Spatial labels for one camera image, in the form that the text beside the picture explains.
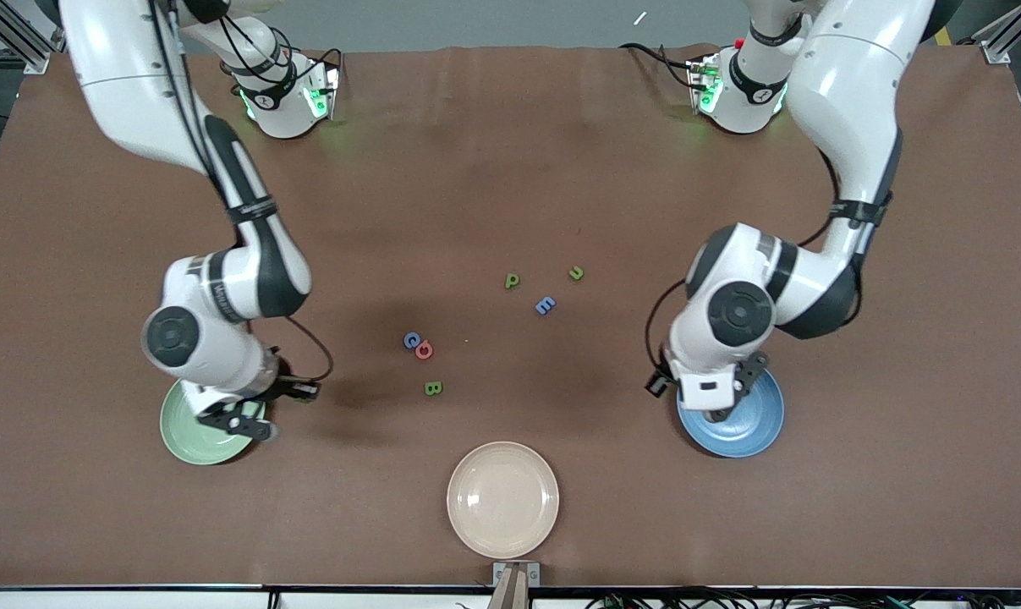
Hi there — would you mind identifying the blue round plate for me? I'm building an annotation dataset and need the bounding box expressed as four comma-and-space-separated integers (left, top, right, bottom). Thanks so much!
676, 365, 786, 459

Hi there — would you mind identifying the green round plate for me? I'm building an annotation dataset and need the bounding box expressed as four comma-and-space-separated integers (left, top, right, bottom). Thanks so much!
159, 377, 267, 466

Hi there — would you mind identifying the beige round plate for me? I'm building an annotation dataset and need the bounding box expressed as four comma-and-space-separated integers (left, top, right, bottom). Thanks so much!
447, 441, 560, 560

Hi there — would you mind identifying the brown table mat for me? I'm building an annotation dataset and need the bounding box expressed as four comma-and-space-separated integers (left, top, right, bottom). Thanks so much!
0, 42, 1021, 589

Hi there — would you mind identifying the black cable bundle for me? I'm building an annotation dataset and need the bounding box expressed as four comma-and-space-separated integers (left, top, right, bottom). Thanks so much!
586, 586, 1021, 609

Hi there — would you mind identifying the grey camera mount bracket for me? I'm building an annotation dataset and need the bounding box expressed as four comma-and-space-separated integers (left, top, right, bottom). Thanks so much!
486, 561, 541, 609

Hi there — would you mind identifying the black base cable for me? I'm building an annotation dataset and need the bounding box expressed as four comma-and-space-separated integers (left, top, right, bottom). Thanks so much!
620, 41, 699, 90

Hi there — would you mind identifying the aluminium frame profile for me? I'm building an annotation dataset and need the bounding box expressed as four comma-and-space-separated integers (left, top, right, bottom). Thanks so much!
975, 0, 1021, 64
0, 0, 64, 73

